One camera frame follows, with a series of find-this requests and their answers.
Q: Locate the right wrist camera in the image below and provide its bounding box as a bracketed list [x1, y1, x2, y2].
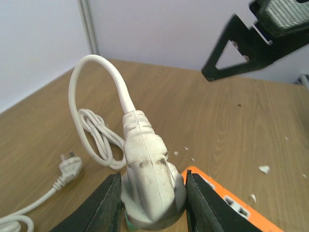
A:
[249, 0, 309, 46]

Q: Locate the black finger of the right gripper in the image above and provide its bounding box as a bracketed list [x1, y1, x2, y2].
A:
[201, 14, 309, 82]

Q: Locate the orange power strip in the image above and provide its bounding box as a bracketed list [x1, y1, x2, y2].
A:
[182, 166, 282, 232]

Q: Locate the green square adapter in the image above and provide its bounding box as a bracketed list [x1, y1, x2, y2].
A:
[124, 210, 139, 232]

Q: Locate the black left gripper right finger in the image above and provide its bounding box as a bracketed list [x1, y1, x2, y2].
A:
[185, 170, 261, 232]

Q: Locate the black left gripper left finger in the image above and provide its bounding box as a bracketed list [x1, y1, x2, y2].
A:
[51, 172, 122, 232]

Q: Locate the white power cable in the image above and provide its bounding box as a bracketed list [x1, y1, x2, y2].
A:
[68, 54, 187, 231]

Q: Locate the white cable with plug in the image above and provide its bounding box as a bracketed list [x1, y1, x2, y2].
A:
[0, 151, 83, 232]

